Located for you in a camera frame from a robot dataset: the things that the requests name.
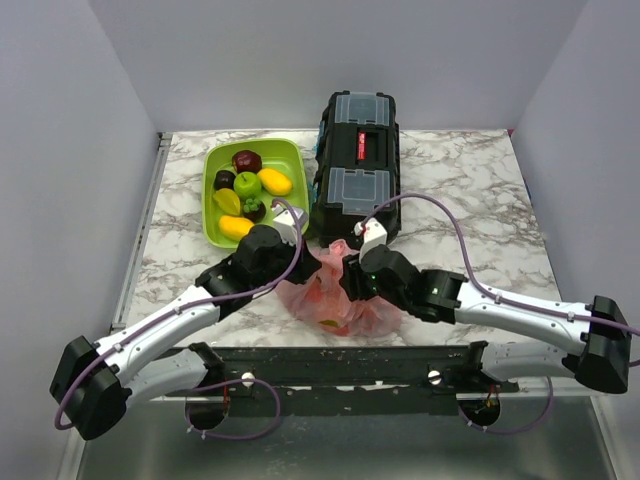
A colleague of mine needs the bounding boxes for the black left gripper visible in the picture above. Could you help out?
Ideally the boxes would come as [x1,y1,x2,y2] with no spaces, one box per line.
[253,232,323,290]

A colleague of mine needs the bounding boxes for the pink plastic bag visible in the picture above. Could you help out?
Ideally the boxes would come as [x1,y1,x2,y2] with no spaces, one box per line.
[275,239,402,337]

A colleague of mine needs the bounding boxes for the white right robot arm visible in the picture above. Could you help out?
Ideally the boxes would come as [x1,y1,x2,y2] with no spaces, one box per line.
[340,245,632,394]

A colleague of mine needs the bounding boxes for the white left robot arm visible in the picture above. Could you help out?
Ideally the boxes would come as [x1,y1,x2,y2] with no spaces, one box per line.
[49,225,320,440]

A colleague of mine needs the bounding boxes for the yellow fake mango lower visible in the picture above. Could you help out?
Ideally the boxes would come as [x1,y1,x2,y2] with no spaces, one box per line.
[218,215,255,242]

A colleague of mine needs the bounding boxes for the yellow fake mango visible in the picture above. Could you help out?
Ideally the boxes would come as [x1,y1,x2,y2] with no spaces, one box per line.
[218,215,255,242]
[257,168,293,196]

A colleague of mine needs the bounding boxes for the fake mangosteen green top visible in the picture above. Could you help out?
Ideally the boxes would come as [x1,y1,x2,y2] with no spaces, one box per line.
[242,197,266,223]

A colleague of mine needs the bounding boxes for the yellow fake mango upper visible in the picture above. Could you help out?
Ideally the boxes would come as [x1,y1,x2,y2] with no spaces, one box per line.
[257,168,293,196]

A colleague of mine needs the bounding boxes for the green fake apple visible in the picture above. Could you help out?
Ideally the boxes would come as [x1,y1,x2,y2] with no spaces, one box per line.
[234,172,262,200]

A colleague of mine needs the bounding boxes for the yellow fake starfruit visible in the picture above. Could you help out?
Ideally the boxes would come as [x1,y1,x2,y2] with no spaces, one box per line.
[213,188,242,217]

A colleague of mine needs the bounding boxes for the dark purple fake plum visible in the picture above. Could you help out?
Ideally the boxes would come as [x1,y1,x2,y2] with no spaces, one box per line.
[213,170,236,191]

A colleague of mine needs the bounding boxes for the dark red fake apple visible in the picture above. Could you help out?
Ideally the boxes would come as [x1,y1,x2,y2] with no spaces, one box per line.
[232,150,263,173]

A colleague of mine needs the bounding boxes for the black plastic toolbox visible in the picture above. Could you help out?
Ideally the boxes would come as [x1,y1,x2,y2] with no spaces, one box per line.
[310,90,400,249]

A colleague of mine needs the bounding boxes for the green plastic tray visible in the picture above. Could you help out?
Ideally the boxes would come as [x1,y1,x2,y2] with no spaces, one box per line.
[201,138,310,249]

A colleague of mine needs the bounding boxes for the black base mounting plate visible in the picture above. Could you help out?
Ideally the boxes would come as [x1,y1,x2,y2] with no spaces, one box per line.
[185,341,518,423]

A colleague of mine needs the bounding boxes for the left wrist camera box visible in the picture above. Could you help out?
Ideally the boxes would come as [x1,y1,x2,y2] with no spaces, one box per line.
[272,204,308,246]

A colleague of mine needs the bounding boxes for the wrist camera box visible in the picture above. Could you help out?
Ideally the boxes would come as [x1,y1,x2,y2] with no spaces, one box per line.
[272,204,308,246]
[354,217,387,261]

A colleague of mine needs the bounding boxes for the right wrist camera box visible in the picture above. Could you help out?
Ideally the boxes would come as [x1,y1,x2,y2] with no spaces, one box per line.
[354,217,387,261]

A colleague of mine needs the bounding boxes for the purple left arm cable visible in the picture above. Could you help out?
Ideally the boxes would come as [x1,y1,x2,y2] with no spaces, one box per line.
[53,197,306,431]

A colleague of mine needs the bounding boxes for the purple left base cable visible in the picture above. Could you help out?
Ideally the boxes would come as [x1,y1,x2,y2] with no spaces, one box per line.
[184,377,282,442]

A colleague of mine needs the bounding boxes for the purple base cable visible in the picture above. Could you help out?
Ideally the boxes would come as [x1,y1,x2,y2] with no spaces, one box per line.
[184,377,282,442]
[455,379,554,436]

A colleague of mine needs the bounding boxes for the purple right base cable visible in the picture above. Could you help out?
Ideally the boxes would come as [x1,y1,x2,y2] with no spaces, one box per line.
[455,379,554,436]

